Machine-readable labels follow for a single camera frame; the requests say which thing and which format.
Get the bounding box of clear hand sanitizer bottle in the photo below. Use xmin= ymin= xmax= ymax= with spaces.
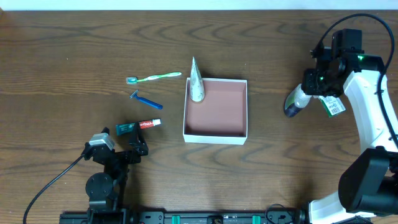
xmin=284 ymin=84 xmax=312 ymax=118

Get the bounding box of green white soap box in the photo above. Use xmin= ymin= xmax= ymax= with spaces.
xmin=318 ymin=96 xmax=346 ymax=118

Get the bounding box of white lotion tube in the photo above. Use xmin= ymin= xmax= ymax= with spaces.
xmin=190 ymin=57 xmax=205 ymax=103

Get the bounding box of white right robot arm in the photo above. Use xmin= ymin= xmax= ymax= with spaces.
xmin=301 ymin=29 xmax=397 ymax=223

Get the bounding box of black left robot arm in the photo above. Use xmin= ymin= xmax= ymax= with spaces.
xmin=82 ymin=123 xmax=149 ymax=212

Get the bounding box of red green toothpaste tube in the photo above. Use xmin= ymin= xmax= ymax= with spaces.
xmin=116 ymin=119 xmax=162 ymax=136

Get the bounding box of blue disposable razor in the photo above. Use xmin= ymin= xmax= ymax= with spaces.
xmin=130 ymin=90 xmax=163 ymax=110

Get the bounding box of green white toothbrush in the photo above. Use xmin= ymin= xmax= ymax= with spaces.
xmin=126 ymin=72 xmax=182 ymax=85

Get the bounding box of white box with pink interior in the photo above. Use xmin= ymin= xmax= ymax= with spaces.
xmin=182 ymin=78 xmax=248 ymax=145

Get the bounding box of black mounting rail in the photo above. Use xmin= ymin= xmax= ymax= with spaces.
xmin=59 ymin=204 xmax=309 ymax=224

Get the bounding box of black right camera cable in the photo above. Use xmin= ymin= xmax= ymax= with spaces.
xmin=317 ymin=12 xmax=398 ymax=147

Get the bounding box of black camera cable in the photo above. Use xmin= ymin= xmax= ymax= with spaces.
xmin=22 ymin=154 xmax=85 ymax=224
xmin=317 ymin=12 xmax=398 ymax=147

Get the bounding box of black left camera cable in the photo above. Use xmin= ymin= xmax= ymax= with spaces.
xmin=22 ymin=154 xmax=85 ymax=224

